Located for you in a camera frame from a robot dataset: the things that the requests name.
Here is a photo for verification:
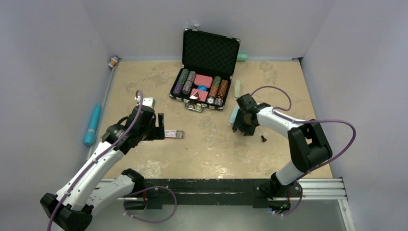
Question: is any blue stapler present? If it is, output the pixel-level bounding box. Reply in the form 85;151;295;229
228;104;240;126

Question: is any red white staple box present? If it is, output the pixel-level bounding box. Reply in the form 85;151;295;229
165;130;184;139

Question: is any green stapler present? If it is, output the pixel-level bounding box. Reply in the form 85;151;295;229
234;79;241;100

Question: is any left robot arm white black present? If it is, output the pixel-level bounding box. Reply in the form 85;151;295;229
40;104;165;231

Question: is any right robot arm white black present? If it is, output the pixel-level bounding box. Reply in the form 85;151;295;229
232;94;332;196

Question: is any blue dealer button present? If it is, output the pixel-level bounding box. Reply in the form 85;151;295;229
197;85;207;91

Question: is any pink card deck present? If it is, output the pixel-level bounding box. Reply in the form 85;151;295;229
194;75;213;88

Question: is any teal cylinder tool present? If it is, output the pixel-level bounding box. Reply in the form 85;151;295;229
83;104;102;146

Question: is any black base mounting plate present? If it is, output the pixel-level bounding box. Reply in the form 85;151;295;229
130;179;302;211

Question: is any mint green cylinder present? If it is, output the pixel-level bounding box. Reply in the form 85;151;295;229
236;53;248;62

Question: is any black poker chip case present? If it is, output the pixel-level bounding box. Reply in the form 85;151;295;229
169;28;241;111

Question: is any small orange bottle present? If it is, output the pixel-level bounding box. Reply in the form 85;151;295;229
108;55;119;68

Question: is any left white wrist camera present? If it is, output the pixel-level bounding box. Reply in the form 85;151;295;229
134;96;155;109

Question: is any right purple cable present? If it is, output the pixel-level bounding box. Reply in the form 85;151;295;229
250;85;357;218

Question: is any aluminium frame rail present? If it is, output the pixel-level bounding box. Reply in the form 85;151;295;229
86;65;356;231

